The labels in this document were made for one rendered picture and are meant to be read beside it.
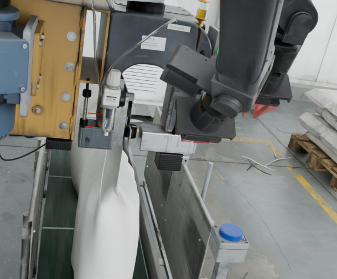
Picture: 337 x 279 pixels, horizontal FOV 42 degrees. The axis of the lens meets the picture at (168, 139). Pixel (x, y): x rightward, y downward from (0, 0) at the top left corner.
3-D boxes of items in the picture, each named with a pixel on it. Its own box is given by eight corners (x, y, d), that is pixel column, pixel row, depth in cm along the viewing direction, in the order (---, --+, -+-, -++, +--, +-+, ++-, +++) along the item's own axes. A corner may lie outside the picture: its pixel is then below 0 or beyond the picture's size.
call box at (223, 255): (244, 263, 113) (250, 244, 110) (215, 262, 111) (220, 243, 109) (234, 243, 120) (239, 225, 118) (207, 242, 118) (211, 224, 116)
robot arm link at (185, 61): (242, 113, 55) (270, 58, 57) (163, 67, 55) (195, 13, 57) (216, 131, 67) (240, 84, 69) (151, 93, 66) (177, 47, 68)
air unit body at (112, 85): (119, 139, 100) (128, 74, 94) (98, 138, 99) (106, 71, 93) (117, 131, 104) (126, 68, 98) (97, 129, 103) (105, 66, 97)
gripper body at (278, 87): (234, 73, 86) (246, 45, 80) (284, 79, 87) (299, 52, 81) (237, 98, 82) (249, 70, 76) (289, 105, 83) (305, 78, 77)
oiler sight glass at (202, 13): (207, 19, 99) (211, 3, 98) (197, 17, 99) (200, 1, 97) (205, 17, 101) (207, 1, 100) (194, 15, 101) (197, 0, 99)
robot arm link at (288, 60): (306, 51, 72) (302, 28, 76) (265, 43, 72) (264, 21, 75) (289, 79, 78) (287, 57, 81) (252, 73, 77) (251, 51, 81)
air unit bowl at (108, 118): (113, 134, 99) (117, 108, 97) (100, 133, 99) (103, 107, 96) (112, 128, 102) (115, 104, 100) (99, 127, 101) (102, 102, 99)
